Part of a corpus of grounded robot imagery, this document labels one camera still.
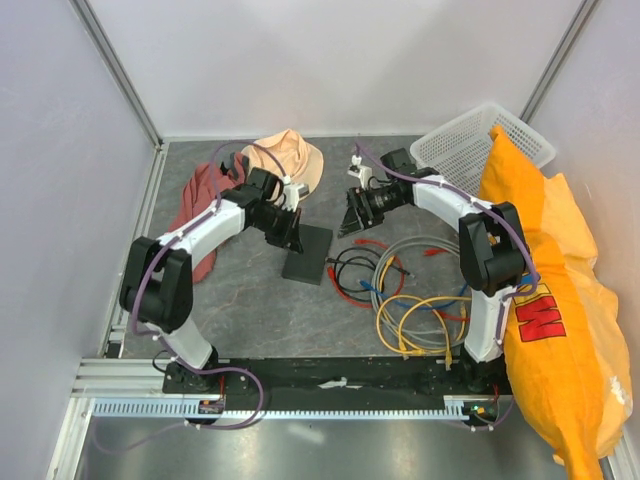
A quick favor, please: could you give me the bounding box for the yellow ethernet cable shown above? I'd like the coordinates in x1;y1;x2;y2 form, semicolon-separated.
397;295;474;371
374;254;471;357

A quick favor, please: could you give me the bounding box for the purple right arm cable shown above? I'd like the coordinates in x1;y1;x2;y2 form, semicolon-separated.
354;143;541;434

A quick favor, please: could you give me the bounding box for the black power cable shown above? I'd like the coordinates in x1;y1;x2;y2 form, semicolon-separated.
327;247;416;289

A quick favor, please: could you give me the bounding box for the long red ethernet cable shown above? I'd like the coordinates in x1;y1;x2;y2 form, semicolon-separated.
423;247;461;321

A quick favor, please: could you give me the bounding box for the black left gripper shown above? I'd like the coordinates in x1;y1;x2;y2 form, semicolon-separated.
252;205;303;256

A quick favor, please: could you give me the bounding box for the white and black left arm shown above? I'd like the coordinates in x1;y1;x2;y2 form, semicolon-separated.
119;168;309;393

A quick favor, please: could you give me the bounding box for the grey coiled ethernet cable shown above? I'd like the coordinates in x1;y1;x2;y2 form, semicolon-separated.
369;234;474;352

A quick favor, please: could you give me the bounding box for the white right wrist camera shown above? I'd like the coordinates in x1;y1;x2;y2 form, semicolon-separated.
347;154;373;189

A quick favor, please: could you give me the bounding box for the white plastic basket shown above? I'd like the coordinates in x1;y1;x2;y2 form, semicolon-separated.
410;102;556;196

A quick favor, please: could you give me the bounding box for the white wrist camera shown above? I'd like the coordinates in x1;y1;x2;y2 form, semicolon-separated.
347;154;373;189
281;176;310;211

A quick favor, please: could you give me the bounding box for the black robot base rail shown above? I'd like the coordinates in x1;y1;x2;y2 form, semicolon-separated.
162;356;511;410

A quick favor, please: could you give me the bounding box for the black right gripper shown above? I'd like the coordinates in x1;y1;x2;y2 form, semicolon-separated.
337;185;406;238

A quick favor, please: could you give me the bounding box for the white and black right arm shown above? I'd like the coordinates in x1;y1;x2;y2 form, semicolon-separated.
338;149;534;394

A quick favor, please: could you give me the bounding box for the black network switch box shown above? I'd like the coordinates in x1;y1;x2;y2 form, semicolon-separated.
281;224;333;285

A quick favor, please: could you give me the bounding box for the orange cartoon pillow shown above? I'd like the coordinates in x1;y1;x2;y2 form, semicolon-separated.
479;126;633;479

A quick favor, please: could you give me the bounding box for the red crumpled shirt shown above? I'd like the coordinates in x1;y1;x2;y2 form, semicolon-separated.
168;152;249;284

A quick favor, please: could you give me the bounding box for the grey slotted cable duct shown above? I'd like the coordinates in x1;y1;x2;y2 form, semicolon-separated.
91;396;499;421

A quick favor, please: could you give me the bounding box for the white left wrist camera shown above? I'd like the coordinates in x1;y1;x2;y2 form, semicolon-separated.
281;176;310;211

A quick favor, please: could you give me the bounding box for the peach bucket hat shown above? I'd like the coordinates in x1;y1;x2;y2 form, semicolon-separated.
241;129;324;193

